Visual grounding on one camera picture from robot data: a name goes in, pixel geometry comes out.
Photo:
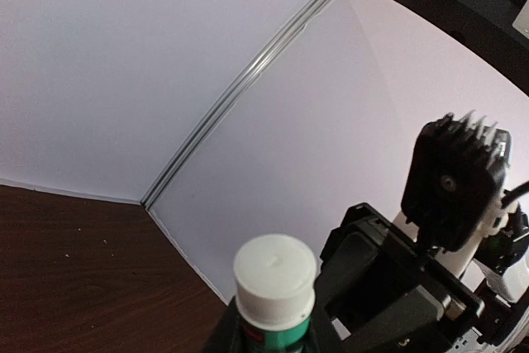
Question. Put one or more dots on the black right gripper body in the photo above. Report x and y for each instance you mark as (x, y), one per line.
(390, 296)

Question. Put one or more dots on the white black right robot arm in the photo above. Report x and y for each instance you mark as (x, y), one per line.
(504, 319)

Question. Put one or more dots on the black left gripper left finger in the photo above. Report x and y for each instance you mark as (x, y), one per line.
(226, 336)

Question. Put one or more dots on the green white glue stick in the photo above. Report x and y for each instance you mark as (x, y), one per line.
(275, 295)

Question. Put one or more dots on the right aluminium corner post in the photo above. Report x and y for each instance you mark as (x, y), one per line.
(264, 59)

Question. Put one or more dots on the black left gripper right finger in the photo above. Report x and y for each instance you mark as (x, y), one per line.
(322, 336)

